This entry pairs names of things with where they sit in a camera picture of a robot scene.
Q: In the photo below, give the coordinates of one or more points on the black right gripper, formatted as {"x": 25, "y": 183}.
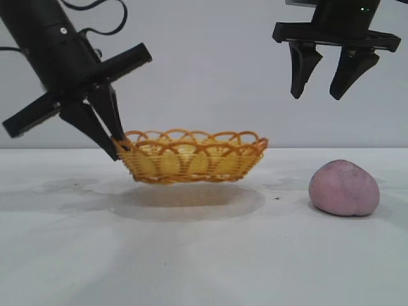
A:
{"x": 341, "y": 19}

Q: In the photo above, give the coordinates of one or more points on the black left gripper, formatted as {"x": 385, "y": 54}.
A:
{"x": 54, "y": 54}

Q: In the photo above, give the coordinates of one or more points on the yellow woven wicker basket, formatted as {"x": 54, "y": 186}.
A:
{"x": 191, "y": 165}

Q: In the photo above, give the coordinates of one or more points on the pink peach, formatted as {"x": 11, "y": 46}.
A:
{"x": 344, "y": 189}

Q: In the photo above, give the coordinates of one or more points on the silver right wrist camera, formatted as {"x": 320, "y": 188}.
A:
{"x": 299, "y": 2}

